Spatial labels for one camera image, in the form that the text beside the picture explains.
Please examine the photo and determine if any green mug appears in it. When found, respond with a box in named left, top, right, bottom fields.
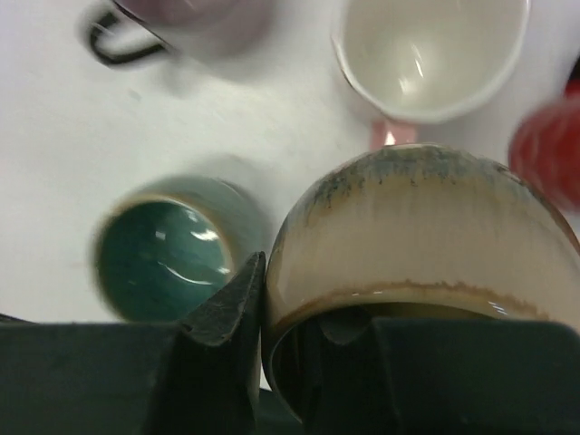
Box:
left=92, top=175, right=268, bottom=322

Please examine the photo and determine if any pink faceted mug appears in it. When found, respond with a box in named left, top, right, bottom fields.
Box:
left=332, top=1, right=531, bottom=150

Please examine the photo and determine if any beige round mug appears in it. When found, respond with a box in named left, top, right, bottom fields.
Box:
left=262, top=143, right=579, bottom=418

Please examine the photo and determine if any red mug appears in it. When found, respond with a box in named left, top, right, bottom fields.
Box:
left=507, top=63, right=579, bottom=212

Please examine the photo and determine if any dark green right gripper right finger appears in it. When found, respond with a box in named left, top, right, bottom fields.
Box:
left=307, top=312, right=579, bottom=434

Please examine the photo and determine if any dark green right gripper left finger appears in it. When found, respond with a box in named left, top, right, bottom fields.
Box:
left=1, top=253, right=266, bottom=434

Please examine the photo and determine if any lilac mug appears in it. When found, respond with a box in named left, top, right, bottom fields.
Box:
left=83, top=0, right=276, bottom=67

